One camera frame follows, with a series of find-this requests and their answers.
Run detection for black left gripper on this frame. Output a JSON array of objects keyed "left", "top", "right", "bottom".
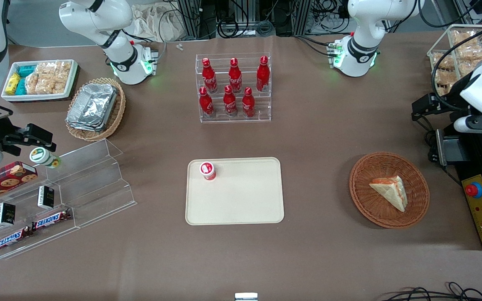
[{"left": 411, "top": 75, "right": 482, "bottom": 126}]

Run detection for white rectangular snack tray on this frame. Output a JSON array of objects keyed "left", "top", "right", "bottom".
[{"left": 1, "top": 59, "right": 79, "bottom": 102}]

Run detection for triangular wrapped sandwich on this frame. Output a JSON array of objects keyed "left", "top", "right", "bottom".
[{"left": 369, "top": 175, "right": 408, "bottom": 213}]

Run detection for light oval wicker basket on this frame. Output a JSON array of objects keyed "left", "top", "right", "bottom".
[{"left": 65, "top": 77, "right": 126, "bottom": 142}]

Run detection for brown wicker basket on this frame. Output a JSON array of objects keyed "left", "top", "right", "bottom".
[{"left": 349, "top": 151, "right": 430, "bottom": 229}]

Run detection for beige plastic tray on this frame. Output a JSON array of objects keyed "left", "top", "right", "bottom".
[{"left": 185, "top": 157, "right": 285, "bottom": 226}]

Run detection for green cap yogurt bottle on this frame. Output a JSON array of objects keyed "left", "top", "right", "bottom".
[{"left": 29, "top": 147, "right": 61, "bottom": 169}]

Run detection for bagged pastry snack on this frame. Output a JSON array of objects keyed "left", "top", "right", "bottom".
[
  {"left": 431, "top": 52, "right": 456, "bottom": 70},
  {"left": 454, "top": 43, "right": 482, "bottom": 64},
  {"left": 450, "top": 30, "right": 479, "bottom": 47},
  {"left": 433, "top": 69, "right": 460, "bottom": 97}
]

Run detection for red tartan cookie box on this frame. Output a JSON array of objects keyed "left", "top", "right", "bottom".
[{"left": 0, "top": 161, "right": 38, "bottom": 208}]

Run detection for clear rice cracker pack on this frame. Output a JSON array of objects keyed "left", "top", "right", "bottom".
[
  {"left": 36, "top": 62, "right": 56, "bottom": 77},
  {"left": 54, "top": 61, "right": 72, "bottom": 79},
  {"left": 25, "top": 73, "right": 41, "bottom": 95},
  {"left": 39, "top": 75, "right": 68, "bottom": 95}
]

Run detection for yellow snack pack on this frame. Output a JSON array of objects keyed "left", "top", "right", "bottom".
[{"left": 5, "top": 73, "right": 21, "bottom": 95}]

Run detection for clear snack rack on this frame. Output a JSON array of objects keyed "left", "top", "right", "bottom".
[{"left": 427, "top": 24, "right": 482, "bottom": 98}]

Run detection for small black box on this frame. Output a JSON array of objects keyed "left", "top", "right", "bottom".
[
  {"left": 37, "top": 185, "right": 55, "bottom": 210},
  {"left": 0, "top": 202, "right": 16, "bottom": 227}
]

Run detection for black equipment box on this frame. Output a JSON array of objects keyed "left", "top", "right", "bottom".
[{"left": 442, "top": 121, "right": 482, "bottom": 251}]

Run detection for stack of foil trays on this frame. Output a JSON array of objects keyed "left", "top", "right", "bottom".
[{"left": 66, "top": 83, "right": 118, "bottom": 133}]

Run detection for clear acrylic step display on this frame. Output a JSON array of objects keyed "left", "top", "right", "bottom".
[{"left": 0, "top": 138, "right": 138, "bottom": 260}]

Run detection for snickers chocolate bar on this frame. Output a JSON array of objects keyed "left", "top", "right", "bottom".
[
  {"left": 31, "top": 209, "right": 72, "bottom": 232},
  {"left": 0, "top": 227, "right": 33, "bottom": 253}
]

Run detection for clear acrylic bottle rack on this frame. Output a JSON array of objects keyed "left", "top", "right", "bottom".
[{"left": 195, "top": 53, "right": 272, "bottom": 124}]

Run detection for beige cloth bag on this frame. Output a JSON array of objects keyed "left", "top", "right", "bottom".
[{"left": 131, "top": 3, "right": 184, "bottom": 43}]

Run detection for red cola bottle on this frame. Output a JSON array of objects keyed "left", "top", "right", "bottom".
[
  {"left": 256, "top": 56, "right": 271, "bottom": 93},
  {"left": 199, "top": 87, "right": 215, "bottom": 118},
  {"left": 228, "top": 58, "right": 243, "bottom": 94},
  {"left": 202, "top": 58, "right": 218, "bottom": 94},
  {"left": 241, "top": 87, "right": 256, "bottom": 119},
  {"left": 223, "top": 85, "right": 238, "bottom": 117}
]

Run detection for red cap yogurt bottle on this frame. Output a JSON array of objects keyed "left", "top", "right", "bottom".
[{"left": 200, "top": 161, "right": 217, "bottom": 181}]

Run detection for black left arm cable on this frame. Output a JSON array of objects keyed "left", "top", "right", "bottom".
[{"left": 418, "top": 0, "right": 482, "bottom": 112}]

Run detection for grey metal bracket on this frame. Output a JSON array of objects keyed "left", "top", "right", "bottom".
[{"left": 428, "top": 129, "right": 471, "bottom": 168}]

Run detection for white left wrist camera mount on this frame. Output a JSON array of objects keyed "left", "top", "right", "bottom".
[{"left": 453, "top": 115, "right": 482, "bottom": 135}]

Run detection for black base cable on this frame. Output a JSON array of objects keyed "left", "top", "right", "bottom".
[{"left": 295, "top": 34, "right": 334, "bottom": 57}]

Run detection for black floor cables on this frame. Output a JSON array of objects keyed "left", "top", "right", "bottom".
[{"left": 383, "top": 282, "right": 482, "bottom": 301}]

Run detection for aluminium frame post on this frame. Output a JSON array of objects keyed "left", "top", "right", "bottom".
[{"left": 176, "top": 0, "right": 217, "bottom": 41}]

